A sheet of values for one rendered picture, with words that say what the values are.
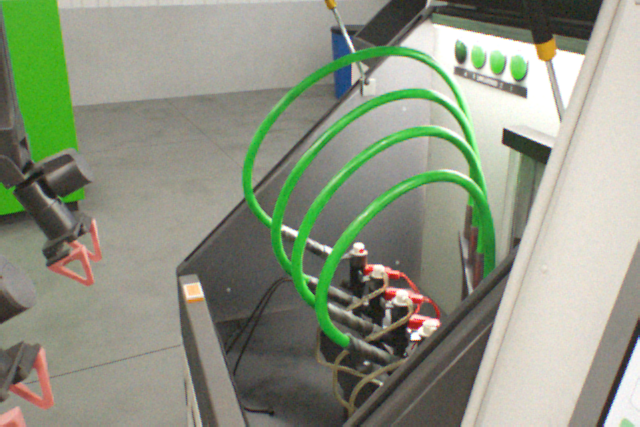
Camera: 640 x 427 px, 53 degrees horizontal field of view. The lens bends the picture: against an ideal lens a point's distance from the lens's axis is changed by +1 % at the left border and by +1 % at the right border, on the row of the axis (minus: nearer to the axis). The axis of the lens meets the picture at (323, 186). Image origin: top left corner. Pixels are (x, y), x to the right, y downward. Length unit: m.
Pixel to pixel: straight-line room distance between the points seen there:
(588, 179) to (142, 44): 6.92
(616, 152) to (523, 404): 0.26
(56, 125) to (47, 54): 0.42
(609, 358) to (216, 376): 0.61
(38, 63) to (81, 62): 3.26
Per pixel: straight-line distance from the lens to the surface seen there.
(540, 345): 0.66
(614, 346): 0.60
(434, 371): 0.72
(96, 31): 7.32
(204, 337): 1.11
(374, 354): 0.81
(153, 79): 7.47
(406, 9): 5.03
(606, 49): 0.65
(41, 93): 4.12
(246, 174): 0.92
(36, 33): 4.08
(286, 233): 0.96
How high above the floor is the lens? 1.55
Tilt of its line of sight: 20 degrees down
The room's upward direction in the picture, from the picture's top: straight up
